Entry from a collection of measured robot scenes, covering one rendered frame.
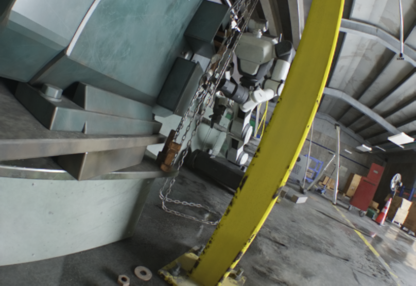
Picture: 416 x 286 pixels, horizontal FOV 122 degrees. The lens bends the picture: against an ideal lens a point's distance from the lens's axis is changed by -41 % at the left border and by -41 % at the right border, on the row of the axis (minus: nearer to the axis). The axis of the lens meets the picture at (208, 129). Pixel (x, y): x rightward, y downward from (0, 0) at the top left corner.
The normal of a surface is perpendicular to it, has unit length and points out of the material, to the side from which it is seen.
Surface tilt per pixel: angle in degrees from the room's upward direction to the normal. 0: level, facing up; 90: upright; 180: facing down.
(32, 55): 135
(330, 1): 90
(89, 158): 90
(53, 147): 90
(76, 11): 90
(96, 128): 62
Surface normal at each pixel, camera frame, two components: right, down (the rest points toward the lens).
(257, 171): -0.42, -0.16
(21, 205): 0.81, 0.39
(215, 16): -0.13, -0.03
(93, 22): 0.90, 0.42
